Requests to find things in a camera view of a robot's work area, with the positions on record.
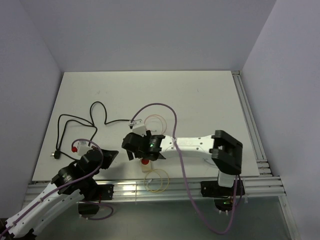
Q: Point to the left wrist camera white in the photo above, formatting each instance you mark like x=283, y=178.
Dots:
x=81, y=148

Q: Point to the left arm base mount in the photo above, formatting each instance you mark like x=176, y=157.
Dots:
x=89, y=208

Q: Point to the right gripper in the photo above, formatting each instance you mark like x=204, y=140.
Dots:
x=148, y=136

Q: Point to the aluminium front rail frame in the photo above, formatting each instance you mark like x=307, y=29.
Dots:
x=156, y=190

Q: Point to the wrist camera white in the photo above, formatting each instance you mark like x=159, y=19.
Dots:
x=81, y=148
x=138, y=127

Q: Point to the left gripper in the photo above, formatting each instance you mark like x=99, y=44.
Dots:
x=109, y=155

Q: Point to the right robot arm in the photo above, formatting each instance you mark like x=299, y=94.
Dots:
x=224, y=150

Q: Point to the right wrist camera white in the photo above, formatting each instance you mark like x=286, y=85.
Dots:
x=138, y=127

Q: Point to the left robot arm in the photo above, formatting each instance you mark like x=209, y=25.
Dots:
x=73, y=183

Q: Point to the aluminium right side rail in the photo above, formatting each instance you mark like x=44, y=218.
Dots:
x=258, y=149

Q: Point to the beige red power strip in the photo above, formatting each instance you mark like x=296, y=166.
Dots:
x=146, y=165

